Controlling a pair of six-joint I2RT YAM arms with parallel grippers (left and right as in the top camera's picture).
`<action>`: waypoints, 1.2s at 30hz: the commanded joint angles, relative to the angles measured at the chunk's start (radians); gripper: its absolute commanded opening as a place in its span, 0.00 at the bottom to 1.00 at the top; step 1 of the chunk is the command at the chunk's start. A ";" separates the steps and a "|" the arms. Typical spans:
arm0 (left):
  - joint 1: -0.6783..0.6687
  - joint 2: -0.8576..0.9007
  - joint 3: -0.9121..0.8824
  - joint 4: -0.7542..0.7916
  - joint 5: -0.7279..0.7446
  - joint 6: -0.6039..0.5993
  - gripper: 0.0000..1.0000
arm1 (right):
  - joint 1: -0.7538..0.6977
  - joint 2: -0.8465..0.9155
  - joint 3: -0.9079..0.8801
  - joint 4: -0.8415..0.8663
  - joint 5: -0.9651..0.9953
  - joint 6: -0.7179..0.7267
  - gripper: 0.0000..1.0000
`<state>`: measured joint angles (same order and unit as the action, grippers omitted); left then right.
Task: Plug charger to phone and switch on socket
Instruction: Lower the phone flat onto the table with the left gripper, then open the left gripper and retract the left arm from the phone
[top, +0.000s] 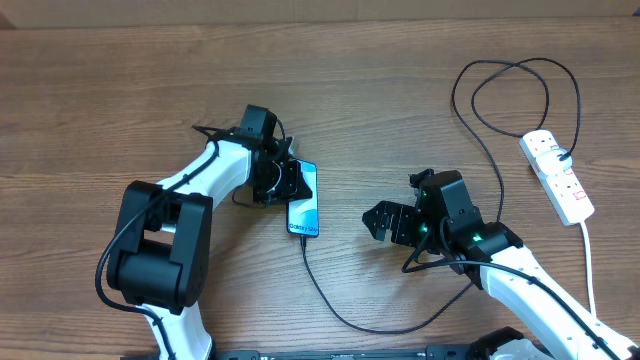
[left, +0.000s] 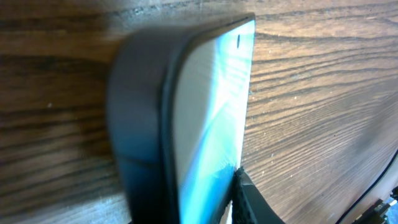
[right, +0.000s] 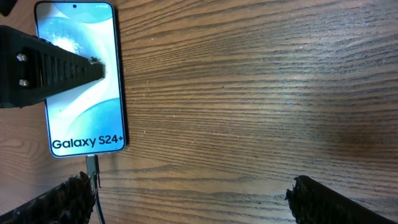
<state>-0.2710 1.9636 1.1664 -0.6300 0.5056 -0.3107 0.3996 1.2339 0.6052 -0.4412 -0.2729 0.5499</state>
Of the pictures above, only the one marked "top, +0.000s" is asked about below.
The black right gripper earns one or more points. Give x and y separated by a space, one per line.
403 215

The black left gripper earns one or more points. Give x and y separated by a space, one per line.
291 190

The blue Galaxy smartphone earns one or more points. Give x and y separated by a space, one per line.
302 209

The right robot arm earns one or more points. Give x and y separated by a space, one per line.
443 221

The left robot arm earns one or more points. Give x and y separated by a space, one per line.
157 262

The white USB charger plug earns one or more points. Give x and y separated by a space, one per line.
552 163

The white power strip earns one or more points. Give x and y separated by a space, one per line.
565 192

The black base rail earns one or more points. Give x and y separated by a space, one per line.
431 352

